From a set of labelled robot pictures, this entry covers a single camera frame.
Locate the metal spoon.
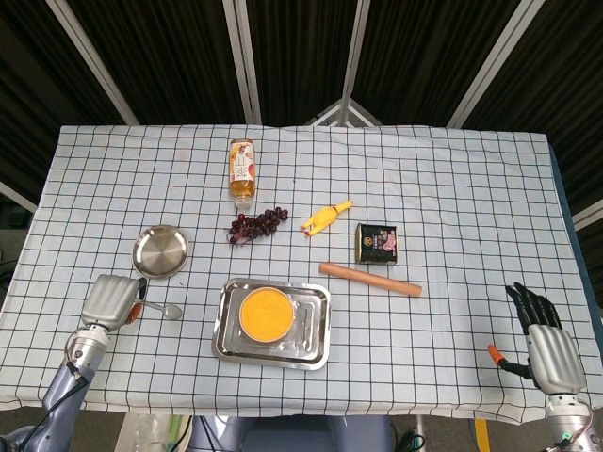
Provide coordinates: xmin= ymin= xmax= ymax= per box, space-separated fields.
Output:
xmin=140 ymin=300 xmax=184 ymax=322

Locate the yellow powder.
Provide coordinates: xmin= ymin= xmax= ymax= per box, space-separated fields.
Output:
xmin=240 ymin=289 xmax=293 ymax=340

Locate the dark folding screen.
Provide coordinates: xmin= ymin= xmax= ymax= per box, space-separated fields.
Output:
xmin=0 ymin=0 xmax=603 ymax=246

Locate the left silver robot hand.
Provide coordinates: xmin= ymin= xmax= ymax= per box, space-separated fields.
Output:
xmin=80 ymin=274 xmax=148 ymax=333

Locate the round steel plate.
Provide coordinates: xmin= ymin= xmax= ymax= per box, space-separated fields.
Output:
xmin=131 ymin=224 xmax=190 ymax=280

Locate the wooden rolling pin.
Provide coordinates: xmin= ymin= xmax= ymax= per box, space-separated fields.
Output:
xmin=318 ymin=262 xmax=423 ymax=299

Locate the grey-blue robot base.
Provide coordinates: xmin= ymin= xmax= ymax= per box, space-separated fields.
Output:
xmin=187 ymin=414 xmax=395 ymax=452

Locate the rectangular steel tray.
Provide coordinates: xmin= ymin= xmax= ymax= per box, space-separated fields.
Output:
xmin=210 ymin=277 xmax=332 ymax=371

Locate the white checked tablecloth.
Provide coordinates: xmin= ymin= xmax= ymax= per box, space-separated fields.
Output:
xmin=0 ymin=124 xmax=603 ymax=425

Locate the dark red grape bunch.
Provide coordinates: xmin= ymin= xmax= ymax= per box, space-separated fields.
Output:
xmin=224 ymin=207 xmax=290 ymax=247

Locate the tea bottle with white cap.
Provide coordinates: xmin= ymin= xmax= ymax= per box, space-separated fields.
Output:
xmin=229 ymin=138 xmax=258 ymax=210

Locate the yellow strap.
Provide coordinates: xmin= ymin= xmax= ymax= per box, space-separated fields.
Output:
xmin=473 ymin=417 xmax=489 ymax=452

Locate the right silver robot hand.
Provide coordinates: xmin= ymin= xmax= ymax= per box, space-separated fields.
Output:
xmin=487 ymin=281 xmax=586 ymax=396

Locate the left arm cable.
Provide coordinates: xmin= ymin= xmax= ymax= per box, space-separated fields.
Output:
xmin=27 ymin=360 xmax=90 ymax=452

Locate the black luncheon meat can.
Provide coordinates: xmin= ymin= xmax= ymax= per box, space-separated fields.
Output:
xmin=354 ymin=222 xmax=399 ymax=266

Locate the clear plastic bag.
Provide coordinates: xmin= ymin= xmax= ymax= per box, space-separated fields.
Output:
xmin=120 ymin=412 xmax=192 ymax=452

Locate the yellow rubber chicken toy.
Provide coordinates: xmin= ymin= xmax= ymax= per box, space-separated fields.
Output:
xmin=301 ymin=199 xmax=354 ymax=238

